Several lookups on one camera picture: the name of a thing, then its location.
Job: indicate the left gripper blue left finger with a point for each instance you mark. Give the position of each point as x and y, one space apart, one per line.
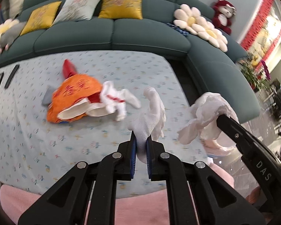
133 155

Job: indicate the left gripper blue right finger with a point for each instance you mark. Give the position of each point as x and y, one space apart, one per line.
148 156

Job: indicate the white cotton glove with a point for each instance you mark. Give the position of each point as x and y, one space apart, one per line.
149 123

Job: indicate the white trash bag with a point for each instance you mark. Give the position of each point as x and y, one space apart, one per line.
202 125

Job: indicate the orange bag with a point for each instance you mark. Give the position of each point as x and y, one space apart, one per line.
73 89

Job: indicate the red paper box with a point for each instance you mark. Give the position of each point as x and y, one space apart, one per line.
68 69

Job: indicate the grey fabric pouch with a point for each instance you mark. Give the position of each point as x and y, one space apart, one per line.
47 99

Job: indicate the floral light blue tablecloth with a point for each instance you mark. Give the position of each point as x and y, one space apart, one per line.
34 153

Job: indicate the potted plant with flowers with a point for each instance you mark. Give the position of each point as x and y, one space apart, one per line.
255 71

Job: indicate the blue patterned cloth on sofa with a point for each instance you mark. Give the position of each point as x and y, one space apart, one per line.
178 29

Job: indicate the pink clothing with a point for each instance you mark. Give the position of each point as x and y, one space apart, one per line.
145 209

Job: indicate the white daisy pillow right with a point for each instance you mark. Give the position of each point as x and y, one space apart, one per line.
209 33

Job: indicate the white daisy pillow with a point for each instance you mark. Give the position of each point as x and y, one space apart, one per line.
209 33
189 19

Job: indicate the teal sectional sofa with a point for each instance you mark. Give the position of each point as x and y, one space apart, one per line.
210 69

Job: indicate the white daisy pillow left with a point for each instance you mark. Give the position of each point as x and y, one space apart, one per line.
189 19

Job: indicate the large yellow embroidered cushion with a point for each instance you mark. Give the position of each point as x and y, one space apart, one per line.
119 9

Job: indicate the red and white plush bear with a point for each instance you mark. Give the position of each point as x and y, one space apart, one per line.
224 12

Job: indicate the black remote control long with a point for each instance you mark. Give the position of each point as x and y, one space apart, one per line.
11 76

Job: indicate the light grey embroidered cushion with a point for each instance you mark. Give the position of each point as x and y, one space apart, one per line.
76 10

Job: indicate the small yellow embroidered cushion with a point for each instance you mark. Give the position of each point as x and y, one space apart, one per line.
41 18

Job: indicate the grey plush mouse toy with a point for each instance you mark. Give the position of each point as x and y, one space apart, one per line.
7 38

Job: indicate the white daisy pillow far end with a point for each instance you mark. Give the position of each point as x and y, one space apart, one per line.
7 25

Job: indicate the white fluffy plush toy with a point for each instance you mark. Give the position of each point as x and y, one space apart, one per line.
15 8

